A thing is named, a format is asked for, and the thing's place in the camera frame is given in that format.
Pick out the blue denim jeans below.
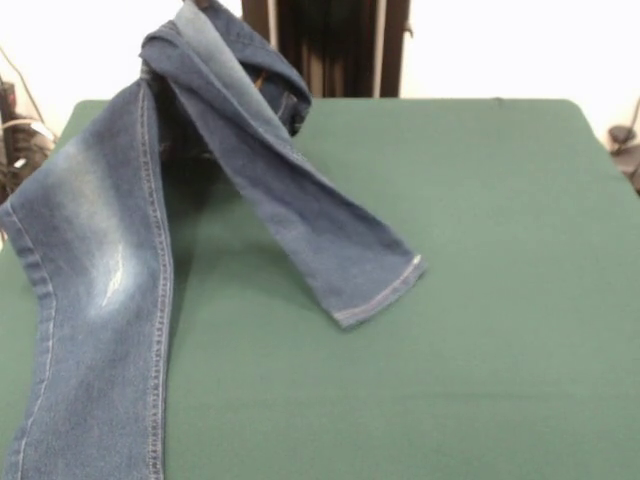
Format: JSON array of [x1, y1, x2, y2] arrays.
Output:
[[0, 0, 430, 480]]

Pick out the dark green table cloth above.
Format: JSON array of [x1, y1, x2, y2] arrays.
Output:
[[0, 97, 640, 480]]

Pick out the black metal column stand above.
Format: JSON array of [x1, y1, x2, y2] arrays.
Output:
[[234, 0, 416, 100]]

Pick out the black round plug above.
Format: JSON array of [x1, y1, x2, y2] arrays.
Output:
[[607, 124, 634, 147]]

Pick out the black upright power strip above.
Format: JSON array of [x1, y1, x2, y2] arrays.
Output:
[[0, 79, 20, 121]]

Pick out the black cable bundle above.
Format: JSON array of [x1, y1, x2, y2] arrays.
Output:
[[0, 115, 57, 216]]

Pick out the white cable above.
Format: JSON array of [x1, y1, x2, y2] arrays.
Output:
[[0, 115, 55, 149]]

